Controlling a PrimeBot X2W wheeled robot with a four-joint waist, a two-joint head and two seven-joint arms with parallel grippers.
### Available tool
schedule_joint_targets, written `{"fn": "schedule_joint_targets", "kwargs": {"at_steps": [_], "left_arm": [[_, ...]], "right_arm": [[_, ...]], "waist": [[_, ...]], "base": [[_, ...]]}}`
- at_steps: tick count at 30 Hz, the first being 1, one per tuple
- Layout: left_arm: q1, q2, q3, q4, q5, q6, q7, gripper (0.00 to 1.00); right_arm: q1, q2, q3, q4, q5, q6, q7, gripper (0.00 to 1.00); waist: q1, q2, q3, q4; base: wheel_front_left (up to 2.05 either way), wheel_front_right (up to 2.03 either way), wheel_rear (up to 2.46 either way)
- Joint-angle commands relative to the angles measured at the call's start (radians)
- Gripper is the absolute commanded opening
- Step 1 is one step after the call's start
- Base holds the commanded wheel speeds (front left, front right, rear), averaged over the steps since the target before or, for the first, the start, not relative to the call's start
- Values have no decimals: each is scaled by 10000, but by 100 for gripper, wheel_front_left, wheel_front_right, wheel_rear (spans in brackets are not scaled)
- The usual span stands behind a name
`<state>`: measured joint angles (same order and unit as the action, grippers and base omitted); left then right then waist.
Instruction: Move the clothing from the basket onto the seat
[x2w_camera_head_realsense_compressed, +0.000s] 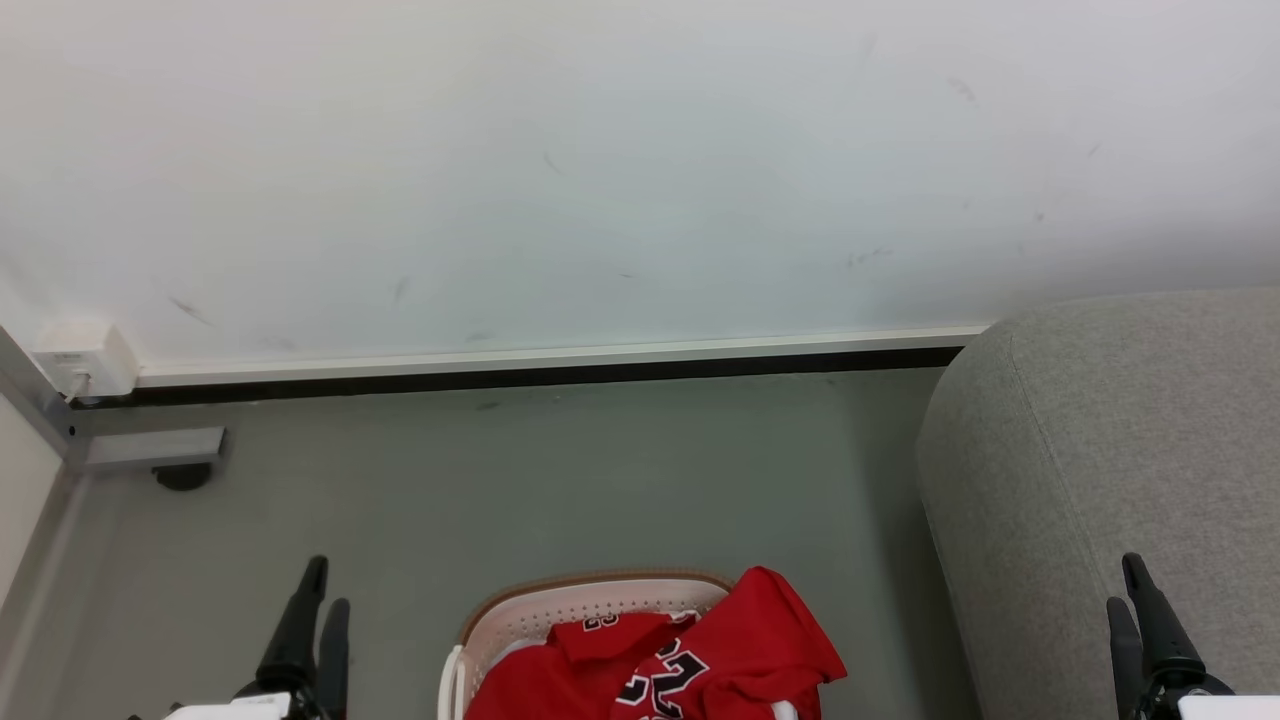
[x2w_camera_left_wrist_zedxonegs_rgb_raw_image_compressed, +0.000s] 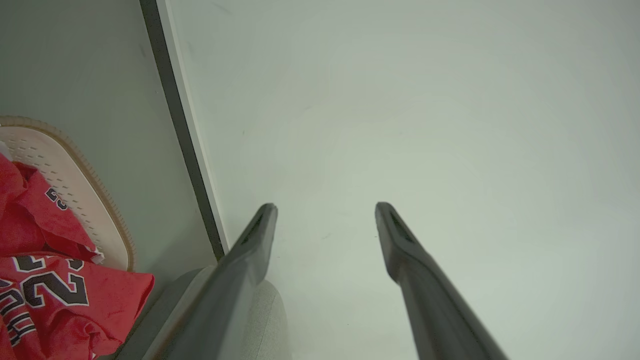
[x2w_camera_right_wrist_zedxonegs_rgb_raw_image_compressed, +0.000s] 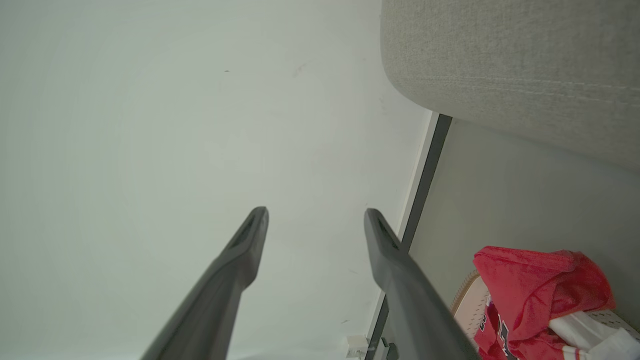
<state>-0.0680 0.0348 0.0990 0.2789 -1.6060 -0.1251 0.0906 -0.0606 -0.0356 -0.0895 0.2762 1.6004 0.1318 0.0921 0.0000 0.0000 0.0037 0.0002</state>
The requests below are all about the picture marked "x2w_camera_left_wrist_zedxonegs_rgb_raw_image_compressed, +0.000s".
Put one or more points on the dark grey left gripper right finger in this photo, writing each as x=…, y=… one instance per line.
x=430, y=300

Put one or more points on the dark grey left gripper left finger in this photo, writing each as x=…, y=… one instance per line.
x=240, y=280

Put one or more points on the red basketball jersey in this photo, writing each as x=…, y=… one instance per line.
x=55, y=300

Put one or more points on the beige perforated laundry basket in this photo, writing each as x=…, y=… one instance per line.
x=70, y=185

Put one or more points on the dark grey wall trim strip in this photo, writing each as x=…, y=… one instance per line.
x=175, y=115

